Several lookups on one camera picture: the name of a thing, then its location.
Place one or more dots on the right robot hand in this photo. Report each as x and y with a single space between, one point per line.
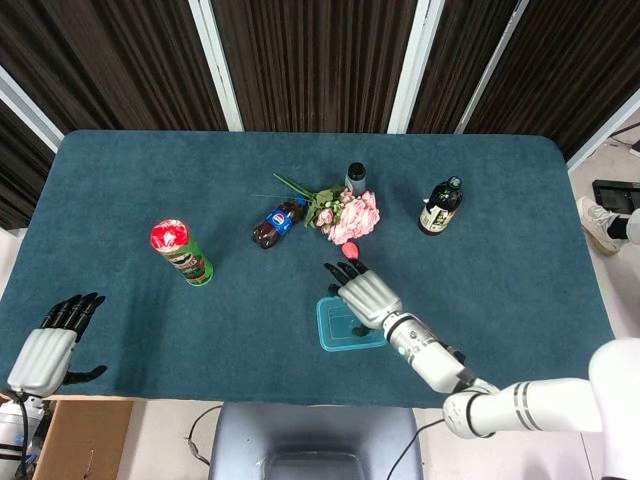
370 300

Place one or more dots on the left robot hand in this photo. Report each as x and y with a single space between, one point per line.
40 362

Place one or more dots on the teal plastic lid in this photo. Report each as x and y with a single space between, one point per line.
335 330

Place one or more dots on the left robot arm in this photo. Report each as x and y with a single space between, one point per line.
12 430

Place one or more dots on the red tulip flower head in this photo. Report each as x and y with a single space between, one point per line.
351 250

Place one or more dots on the pink artificial flower bouquet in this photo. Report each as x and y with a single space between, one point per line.
352 217

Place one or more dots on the cardboard box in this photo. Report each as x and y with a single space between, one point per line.
85 440

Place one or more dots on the dark brown sauce bottle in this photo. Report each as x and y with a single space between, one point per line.
440 210

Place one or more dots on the grey bottle black cap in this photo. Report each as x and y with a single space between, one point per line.
356 181

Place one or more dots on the Pepsi cola bottle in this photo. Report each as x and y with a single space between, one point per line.
277 222

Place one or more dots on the teal tablecloth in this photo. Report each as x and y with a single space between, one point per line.
225 340

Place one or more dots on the green Pringles can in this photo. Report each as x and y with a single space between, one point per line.
187 260

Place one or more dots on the dark slatted partition panel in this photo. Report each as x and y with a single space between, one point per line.
125 60
565 65
460 60
320 60
20 165

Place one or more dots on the white sneaker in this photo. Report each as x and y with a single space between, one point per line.
597 222

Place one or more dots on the person's lower leg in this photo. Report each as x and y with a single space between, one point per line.
620 227

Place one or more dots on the black flat floor device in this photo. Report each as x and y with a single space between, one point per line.
612 192

